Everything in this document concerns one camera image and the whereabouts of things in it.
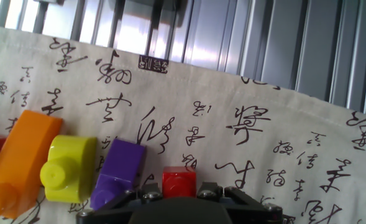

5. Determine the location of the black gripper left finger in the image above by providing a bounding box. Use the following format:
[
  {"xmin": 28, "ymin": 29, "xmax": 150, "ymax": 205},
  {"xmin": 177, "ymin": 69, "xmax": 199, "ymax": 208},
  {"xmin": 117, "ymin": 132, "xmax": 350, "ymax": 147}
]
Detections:
[{"xmin": 76, "ymin": 182, "xmax": 164, "ymax": 224}]

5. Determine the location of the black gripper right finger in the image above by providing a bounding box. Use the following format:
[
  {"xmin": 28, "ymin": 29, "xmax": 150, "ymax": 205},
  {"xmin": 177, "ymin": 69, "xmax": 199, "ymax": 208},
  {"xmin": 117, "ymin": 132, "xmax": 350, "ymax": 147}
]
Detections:
[{"xmin": 196, "ymin": 182, "xmax": 285, "ymax": 224}]

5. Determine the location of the small red single-stud block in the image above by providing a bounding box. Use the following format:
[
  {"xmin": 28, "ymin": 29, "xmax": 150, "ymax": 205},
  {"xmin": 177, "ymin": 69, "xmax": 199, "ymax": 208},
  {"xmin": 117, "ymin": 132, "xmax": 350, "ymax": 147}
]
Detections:
[{"xmin": 162, "ymin": 166, "xmax": 198, "ymax": 200}]

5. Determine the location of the purple single-stud block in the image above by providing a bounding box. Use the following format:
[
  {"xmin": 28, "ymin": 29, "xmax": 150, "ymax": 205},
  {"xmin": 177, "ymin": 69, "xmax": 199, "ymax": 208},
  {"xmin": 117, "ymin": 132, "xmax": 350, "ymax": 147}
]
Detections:
[{"xmin": 89, "ymin": 138, "xmax": 147, "ymax": 211}]

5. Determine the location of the lime rounded single-stud block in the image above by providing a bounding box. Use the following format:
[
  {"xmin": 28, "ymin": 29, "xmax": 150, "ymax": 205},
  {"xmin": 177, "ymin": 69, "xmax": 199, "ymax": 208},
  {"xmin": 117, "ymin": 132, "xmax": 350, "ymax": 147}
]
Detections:
[{"xmin": 40, "ymin": 134, "xmax": 98, "ymax": 204}]

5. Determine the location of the orange sloped single-stud block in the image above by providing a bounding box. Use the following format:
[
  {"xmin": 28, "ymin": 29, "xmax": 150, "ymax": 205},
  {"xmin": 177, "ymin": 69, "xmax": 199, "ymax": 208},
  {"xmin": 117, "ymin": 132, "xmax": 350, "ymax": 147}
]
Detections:
[{"xmin": 0, "ymin": 109, "xmax": 63, "ymax": 220}]

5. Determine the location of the beige calligraphy print cloth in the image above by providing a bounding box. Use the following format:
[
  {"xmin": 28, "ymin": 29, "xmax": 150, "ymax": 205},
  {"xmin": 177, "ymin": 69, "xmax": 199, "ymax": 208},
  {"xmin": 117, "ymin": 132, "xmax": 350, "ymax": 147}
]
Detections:
[{"xmin": 0, "ymin": 24, "xmax": 366, "ymax": 224}]

